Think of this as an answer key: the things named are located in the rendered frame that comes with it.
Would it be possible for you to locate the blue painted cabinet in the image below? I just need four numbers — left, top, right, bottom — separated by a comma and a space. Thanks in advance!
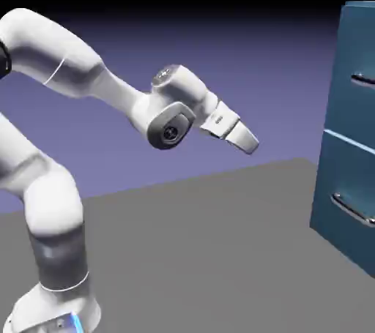
309, 1, 375, 277

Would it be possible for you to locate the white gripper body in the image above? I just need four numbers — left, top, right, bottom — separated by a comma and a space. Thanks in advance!
224, 119, 260, 155

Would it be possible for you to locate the curved silver metal handle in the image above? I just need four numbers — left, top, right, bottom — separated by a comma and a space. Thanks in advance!
350, 73, 375, 87
330, 192, 375, 227

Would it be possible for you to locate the blue drawer front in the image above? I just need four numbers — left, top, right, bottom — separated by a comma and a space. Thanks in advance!
324, 4, 375, 152
309, 131, 375, 277

